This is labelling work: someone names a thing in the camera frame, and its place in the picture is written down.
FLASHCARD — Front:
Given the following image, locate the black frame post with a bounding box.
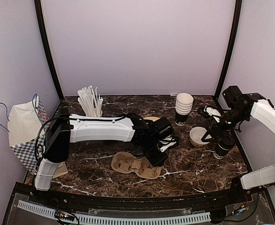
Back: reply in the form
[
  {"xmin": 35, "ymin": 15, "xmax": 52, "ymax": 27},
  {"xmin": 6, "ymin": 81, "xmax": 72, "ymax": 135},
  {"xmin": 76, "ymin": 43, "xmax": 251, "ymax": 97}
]
[
  {"xmin": 214, "ymin": 0, "xmax": 242, "ymax": 101},
  {"xmin": 34, "ymin": 0, "xmax": 64, "ymax": 101}
]

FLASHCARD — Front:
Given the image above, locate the left black frame post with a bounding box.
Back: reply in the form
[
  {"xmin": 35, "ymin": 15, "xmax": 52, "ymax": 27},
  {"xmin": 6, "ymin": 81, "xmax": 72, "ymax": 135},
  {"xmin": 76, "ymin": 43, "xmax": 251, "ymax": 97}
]
[{"xmin": 34, "ymin": 0, "xmax": 64, "ymax": 101}]

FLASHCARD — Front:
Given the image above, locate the blue checkered paper bag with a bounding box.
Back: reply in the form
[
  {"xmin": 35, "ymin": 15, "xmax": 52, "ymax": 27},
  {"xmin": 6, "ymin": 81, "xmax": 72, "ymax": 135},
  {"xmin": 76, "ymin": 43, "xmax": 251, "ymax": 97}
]
[{"xmin": 0, "ymin": 94, "xmax": 49, "ymax": 175}]

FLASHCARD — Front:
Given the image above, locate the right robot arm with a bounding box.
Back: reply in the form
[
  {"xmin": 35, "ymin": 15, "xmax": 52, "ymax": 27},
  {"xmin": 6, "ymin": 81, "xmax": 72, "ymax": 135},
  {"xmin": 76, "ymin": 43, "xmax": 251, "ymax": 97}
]
[{"xmin": 198, "ymin": 86, "xmax": 275, "ymax": 203}]

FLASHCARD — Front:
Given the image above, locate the white ceramic bowl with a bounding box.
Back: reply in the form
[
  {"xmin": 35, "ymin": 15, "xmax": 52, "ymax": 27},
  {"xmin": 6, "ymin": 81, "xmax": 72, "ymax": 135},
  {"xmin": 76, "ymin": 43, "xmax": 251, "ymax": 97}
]
[{"xmin": 189, "ymin": 127, "xmax": 208, "ymax": 148}]

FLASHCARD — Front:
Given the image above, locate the cardboard cup carrier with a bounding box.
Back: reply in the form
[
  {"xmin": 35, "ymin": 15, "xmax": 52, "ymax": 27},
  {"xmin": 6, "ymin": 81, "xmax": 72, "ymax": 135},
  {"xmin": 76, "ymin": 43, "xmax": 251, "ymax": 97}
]
[{"xmin": 111, "ymin": 152, "xmax": 162, "ymax": 180}]

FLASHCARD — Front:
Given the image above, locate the white cup holding straws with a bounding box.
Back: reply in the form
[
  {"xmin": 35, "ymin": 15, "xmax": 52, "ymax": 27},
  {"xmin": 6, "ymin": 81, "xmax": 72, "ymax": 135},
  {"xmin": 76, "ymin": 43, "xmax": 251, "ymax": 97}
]
[{"xmin": 96, "ymin": 110, "xmax": 103, "ymax": 117}]

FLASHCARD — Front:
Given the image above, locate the black cup lid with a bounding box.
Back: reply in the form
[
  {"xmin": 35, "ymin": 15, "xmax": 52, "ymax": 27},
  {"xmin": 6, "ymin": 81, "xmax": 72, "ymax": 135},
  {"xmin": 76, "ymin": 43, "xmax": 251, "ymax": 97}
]
[{"xmin": 218, "ymin": 135, "xmax": 235, "ymax": 150}]

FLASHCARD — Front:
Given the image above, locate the wrapped white straws bundle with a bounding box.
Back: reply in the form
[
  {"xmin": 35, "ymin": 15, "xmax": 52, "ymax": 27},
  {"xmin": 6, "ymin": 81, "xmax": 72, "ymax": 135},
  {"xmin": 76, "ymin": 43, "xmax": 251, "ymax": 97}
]
[{"xmin": 77, "ymin": 85, "xmax": 103, "ymax": 117}]

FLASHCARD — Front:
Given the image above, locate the black paper coffee cup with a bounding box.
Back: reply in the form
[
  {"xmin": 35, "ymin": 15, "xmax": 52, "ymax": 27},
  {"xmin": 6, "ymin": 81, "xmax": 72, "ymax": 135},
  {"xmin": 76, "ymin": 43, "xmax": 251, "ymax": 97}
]
[{"xmin": 213, "ymin": 143, "xmax": 234, "ymax": 160}]

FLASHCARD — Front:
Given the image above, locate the stack of paper cups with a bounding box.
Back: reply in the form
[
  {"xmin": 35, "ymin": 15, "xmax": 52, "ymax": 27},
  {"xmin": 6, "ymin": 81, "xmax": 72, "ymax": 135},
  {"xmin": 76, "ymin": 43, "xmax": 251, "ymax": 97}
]
[{"xmin": 175, "ymin": 93, "xmax": 194, "ymax": 126}]

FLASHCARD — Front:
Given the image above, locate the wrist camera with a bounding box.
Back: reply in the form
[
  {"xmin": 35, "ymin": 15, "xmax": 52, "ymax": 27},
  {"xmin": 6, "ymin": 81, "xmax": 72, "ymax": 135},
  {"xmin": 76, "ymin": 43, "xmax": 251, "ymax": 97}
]
[
  {"xmin": 197, "ymin": 105, "xmax": 221, "ymax": 123},
  {"xmin": 158, "ymin": 136, "xmax": 179, "ymax": 152}
]

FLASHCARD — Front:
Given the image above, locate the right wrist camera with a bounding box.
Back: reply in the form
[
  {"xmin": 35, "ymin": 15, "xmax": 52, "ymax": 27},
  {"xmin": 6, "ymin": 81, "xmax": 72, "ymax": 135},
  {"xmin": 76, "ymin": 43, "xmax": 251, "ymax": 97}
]
[{"xmin": 197, "ymin": 105, "xmax": 221, "ymax": 123}]

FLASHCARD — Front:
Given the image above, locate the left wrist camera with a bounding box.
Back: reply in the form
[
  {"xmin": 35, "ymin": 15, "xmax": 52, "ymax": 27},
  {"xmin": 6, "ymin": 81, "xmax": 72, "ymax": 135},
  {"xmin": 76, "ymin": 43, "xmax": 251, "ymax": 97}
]
[{"xmin": 158, "ymin": 136, "xmax": 179, "ymax": 152}]

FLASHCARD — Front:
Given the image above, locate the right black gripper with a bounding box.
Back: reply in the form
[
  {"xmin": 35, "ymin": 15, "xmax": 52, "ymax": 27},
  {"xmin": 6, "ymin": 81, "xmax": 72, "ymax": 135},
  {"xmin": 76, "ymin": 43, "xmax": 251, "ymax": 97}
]
[{"xmin": 201, "ymin": 107, "xmax": 248, "ymax": 143}]

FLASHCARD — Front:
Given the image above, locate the right black frame post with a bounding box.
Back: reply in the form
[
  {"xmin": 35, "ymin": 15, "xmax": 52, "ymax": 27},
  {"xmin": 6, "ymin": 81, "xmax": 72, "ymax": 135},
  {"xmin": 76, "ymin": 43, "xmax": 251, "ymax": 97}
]
[{"xmin": 214, "ymin": 0, "xmax": 242, "ymax": 101}]

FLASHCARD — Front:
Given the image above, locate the white cable duct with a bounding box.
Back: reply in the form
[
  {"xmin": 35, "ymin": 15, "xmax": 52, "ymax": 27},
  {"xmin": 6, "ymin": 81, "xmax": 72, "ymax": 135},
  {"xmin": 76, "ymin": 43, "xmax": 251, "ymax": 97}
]
[{"xmin": 17, "ymin": 200, "xmax": 211, "ymax": 225}]

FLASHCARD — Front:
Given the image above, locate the cream round plate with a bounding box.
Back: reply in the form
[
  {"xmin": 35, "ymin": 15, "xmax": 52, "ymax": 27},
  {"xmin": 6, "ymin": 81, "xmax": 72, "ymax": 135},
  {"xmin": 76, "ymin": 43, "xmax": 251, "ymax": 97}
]
[{"xmin": 143, "ymin": 116, "xmax": 160, "ymax": 122}]

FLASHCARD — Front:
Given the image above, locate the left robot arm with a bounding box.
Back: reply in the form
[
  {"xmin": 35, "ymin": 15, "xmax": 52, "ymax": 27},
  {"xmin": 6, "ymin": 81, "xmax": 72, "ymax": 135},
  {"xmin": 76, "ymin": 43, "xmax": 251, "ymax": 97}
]
[{"xmin": 34, "ymin": 108, "xmax": 179, "ymax": 204}]

